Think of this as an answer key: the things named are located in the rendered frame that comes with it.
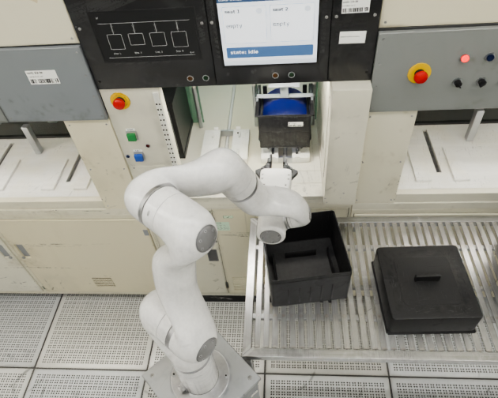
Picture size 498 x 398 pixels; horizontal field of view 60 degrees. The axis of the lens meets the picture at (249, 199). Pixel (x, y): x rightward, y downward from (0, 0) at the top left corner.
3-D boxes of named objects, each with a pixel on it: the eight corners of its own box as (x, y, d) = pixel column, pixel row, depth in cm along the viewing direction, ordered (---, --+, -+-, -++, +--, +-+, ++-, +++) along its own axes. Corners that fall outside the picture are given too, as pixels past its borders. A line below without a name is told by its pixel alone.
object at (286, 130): (257, 154, 191) (251, 96, 166) (258, 123, 203) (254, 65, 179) (313, 154, 188) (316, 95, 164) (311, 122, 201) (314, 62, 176)
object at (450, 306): (386, 335, 146) (392, 317, 136) (371, 261, 166) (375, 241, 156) (477, 333, 144) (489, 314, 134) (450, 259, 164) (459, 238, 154)
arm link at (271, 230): (285, 190, 128) (256, 195, 131) (283, 226, 119) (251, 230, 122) (293, 208, 134) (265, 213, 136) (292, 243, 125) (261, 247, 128)
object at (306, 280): (262, 245, 175) (260, 218, 162) (331, 237, 175) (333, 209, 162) (271, 307, 156) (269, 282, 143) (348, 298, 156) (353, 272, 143)
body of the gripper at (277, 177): (258, 204, 137) (261, 179, 145) (291, 205, 136) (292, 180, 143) (257, 189, 132) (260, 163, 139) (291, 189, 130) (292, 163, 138)
